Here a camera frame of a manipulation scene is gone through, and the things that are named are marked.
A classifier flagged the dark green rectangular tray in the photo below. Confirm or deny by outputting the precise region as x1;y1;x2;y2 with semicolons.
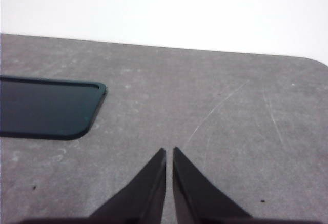
0;75;108;141

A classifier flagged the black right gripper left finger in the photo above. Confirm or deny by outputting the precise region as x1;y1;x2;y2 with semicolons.
89;148;167;221

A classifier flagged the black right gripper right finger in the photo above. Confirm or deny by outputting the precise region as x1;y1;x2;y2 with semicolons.
172;146;253;221

